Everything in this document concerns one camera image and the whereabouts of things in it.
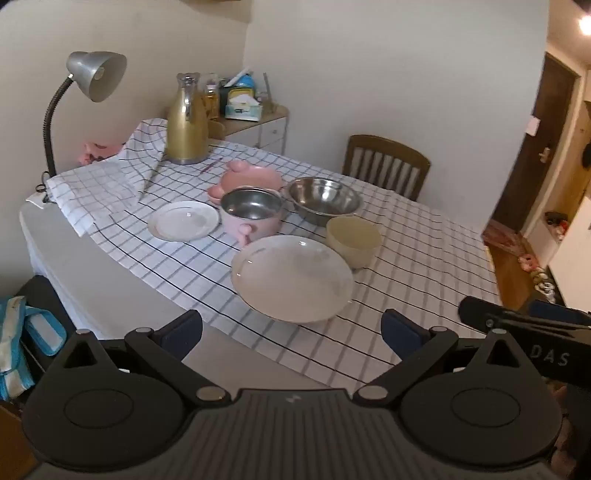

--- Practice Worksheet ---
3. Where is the grey gooseneck desk lamp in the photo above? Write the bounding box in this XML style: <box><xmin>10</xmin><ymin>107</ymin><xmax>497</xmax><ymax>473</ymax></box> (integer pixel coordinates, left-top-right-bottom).
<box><xmin>34</xmin><ymin>51</ymin><xmax>127</xmax><ymax>204</ymax></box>

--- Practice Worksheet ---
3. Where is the cooking oil bottle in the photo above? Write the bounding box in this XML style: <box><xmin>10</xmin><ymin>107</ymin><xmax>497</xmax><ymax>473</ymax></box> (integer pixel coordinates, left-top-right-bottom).
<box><xmin>203</xmin><ymin>84</ymin><xmax>220</xmax><ymax>121</ymax></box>

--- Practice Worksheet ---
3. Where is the gold thermos jug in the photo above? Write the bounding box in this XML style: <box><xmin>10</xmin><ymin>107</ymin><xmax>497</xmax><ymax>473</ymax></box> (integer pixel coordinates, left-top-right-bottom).
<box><xmin>165</xmin><ymin>72</ymin><xmax>211</xmax><ymax>165</ymax></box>

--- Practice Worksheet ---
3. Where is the wooden slat-back chair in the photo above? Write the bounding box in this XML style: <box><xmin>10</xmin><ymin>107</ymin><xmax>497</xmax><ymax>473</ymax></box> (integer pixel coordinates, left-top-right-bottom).
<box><xmin>342</xmin><ymin>135</ymin><xmax>431</xmax><ymax>202</ymax></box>

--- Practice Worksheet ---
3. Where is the pink pot lid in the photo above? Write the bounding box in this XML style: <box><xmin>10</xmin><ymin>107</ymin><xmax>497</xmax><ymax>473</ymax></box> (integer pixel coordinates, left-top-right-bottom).
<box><xmin>207</xmin><ymin>160</ymin><xmax>284</xmax><ymax>204</ymax></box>

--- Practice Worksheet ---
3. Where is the white side cabinet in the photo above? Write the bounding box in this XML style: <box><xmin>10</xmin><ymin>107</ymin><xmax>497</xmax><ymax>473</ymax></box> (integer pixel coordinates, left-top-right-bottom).
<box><xmin>210</xmin><ymin>105</ymin><xmax>289</xmax><ymax>155</ymax></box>

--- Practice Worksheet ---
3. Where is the dark wooden door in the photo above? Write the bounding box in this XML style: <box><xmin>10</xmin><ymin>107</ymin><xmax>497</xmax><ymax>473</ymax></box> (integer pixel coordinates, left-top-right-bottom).
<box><xmin>492</xmin><ymin>52</ymin><xmax>581</xmax><ymax>236</ymax></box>

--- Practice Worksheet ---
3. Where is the small white plate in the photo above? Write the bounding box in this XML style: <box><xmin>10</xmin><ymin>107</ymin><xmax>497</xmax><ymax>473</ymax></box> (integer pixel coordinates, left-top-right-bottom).
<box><xmin>148</xmin><ymin>200</ymin><xmax>221</xmax><ymax>242</ymax></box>

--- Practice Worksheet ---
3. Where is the cream bowl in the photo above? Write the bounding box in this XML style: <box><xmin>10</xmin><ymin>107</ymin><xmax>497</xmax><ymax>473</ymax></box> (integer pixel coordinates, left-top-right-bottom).
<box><xmin>326</xmin><ymin>216</ymin><xmax>382</xmax><ymax>270</ymax></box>

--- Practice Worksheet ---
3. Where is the row of shoes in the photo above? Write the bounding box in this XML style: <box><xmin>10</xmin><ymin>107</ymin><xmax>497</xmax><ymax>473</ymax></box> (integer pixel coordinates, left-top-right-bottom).
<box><xmin>517</xmin><ymin>251</ymin><xmax>561</xmax><ymax>301</ymax></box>

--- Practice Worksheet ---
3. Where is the pink pot with steel lining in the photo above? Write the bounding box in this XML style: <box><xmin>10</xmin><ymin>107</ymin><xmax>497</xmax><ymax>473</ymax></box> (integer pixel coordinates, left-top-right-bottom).
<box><xmin>220</xmin><ymin>187</ymin><xmax>283</xmax><ymax>245</ymax></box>

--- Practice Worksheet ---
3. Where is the blue and white bag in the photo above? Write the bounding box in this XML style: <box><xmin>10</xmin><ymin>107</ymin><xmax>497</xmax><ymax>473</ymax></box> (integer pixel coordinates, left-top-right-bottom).
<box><xmin>0</xmin><ymin>295</ymin><xmax>68</xmax><ymax>402</ymax></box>

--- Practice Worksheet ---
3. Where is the white tall cabinet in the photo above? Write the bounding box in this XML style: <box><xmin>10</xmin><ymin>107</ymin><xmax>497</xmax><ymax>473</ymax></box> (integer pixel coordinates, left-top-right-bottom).
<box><xmin>526</xmin><ymin>194</ymin><xmax>591</xmax><ymax>315</ymax></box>

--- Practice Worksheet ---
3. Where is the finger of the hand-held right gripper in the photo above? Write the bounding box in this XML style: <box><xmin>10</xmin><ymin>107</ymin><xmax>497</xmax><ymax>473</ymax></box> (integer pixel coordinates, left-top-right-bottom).
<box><xmin>527</xmin><ymin>299</ymin><xmax>591</xmax><ymax>323</ymax></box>
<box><xmin>458</xmin><ymin>296</ymin><xmax>591</xmax><ymax>331</ymax></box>

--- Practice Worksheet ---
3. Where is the white checkered tablecloth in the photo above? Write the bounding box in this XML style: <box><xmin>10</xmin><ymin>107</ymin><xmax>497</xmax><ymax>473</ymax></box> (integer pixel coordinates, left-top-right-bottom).
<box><xmin>25</xmin><ymin>119</ymin><xmax>502</xmax><ymax>388</ymax></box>

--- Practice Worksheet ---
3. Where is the large white plate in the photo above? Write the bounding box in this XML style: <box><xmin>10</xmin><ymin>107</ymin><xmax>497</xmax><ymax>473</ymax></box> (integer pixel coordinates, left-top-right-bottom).
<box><xmin>231</xmin><ymin>235</ymin><xmax>355</xmax><ymax>324</ymax></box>

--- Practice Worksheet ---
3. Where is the pink plush toy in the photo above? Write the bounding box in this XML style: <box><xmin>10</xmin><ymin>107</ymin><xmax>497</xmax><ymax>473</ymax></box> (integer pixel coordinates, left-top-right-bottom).
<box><xmin>78</xmin><ymin>141</ymin><xmax>126</xmax><ymax>166</ymax></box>

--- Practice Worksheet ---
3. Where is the red patterned rug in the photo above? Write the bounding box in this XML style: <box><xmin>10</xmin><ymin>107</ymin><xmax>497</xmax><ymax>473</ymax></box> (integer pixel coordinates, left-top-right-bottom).
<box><xmin>482</xmin><ymin>219</ymin><xmax>527</xmax><ymax>252</ymax></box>

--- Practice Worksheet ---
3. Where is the stainless steel bowl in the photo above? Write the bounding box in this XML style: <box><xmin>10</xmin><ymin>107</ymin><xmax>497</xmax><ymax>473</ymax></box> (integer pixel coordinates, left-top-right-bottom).
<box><xmin>283</xmin><ymin>177</ymin><xmax>364</xmax><ymax>227</ymax></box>

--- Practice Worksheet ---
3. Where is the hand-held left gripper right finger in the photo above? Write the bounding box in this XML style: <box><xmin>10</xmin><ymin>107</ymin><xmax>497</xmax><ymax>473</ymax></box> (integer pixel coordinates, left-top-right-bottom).
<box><xmin>353</xmin><ymin>308</ymin><xmax>546</xmax><ymax>408</ymax></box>

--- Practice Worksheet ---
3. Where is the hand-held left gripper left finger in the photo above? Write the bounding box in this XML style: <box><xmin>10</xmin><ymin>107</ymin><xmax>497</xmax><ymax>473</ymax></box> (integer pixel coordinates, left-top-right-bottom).
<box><xmin>44</xmin><ymin>309</ymin><xmax>230</xmax><ymax>408</ymax></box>

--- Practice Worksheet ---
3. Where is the tissue box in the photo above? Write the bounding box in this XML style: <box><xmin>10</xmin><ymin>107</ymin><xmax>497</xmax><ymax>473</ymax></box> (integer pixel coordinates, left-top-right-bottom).
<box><xmin>225</xmin><ymin>88</ymin><xmax>264</xmax><ymax>121</ymax></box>

